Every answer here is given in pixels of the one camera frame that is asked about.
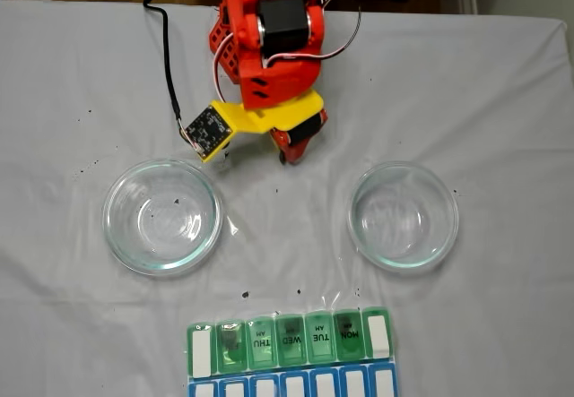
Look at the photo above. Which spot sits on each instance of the glass bowl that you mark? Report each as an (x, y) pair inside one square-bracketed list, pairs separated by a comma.
[(134, 253), (426, 244)]

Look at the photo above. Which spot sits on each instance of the white tablecloth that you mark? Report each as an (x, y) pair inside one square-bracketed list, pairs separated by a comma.
[(471, 79)]

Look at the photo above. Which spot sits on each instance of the green blue weekly pill organizer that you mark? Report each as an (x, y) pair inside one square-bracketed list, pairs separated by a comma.
[(260, 347)]

